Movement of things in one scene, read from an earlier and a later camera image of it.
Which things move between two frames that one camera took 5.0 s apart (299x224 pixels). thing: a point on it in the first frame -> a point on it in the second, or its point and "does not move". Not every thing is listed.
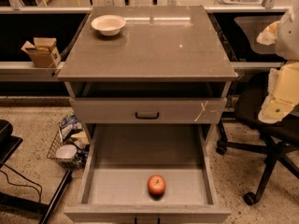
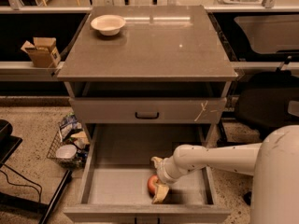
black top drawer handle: (147, 118) does not move
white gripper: (288, 37) -> (163, 173)
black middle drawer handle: (158, 220) does not move
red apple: (156, 186) does not move
